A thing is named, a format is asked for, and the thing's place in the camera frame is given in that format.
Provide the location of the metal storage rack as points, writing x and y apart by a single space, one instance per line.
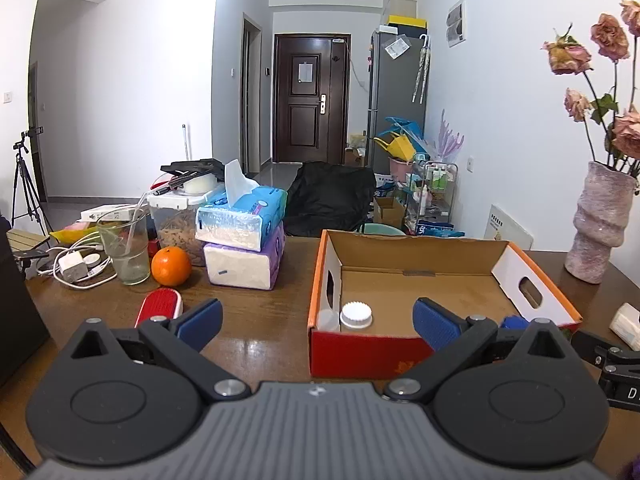
435 180

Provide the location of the white power adapter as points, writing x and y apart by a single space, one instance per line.
74 266

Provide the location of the black camera tripod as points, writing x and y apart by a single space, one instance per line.
21 170

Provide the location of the red cardboard box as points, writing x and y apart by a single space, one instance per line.
450 280

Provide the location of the clear food container white lid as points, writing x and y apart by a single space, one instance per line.
175 232

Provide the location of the white board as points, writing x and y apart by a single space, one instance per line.
507 227

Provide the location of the wooden folding stool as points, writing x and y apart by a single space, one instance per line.
25 241

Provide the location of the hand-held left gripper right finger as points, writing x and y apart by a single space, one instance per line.
435 325

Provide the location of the orange fruit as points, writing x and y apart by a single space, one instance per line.
171 266

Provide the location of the small brown cardboard box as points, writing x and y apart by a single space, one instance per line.
390 212

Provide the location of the black bag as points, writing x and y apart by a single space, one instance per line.
330 200

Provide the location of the pink textured vase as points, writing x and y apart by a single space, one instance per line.
597 230

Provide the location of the white ribbed-cap bottle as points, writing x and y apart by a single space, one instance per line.
356 316

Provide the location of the blue plastic hangers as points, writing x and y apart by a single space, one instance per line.
405 125

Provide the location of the white round tub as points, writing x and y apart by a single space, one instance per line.
199 186

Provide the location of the yellow and black box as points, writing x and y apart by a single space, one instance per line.
407 23

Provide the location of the yellow plate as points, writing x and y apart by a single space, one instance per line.
70 235

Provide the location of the white wall panel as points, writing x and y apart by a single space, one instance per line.
456 22

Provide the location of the clear drinking glass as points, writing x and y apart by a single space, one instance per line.
125 262

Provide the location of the dried pink rose bouquet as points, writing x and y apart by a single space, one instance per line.
607 35

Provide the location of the white tissue packet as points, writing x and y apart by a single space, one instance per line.
627 322

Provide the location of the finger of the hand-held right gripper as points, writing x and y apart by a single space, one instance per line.
620 352

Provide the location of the pink basket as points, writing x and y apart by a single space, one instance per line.
400 169

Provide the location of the blue tissue pack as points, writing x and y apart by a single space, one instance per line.
240 215

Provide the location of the white drinking straw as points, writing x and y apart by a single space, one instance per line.
131 240

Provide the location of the dark brown entrance door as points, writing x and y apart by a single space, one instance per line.
310 120

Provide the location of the black monitor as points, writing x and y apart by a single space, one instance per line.
17 320

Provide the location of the red and white lint brush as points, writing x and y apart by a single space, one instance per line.
157 305

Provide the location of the white folded umbrella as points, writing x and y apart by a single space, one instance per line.
422 70

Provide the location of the purple tissue pack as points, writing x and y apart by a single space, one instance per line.
240 266

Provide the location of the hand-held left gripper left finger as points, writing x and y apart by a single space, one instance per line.
200 322

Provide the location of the grey refrigerator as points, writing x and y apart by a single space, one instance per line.
392 90

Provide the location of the flat white box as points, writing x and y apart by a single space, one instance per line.
102 213

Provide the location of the purple feather decoration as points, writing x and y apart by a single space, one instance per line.
447 140

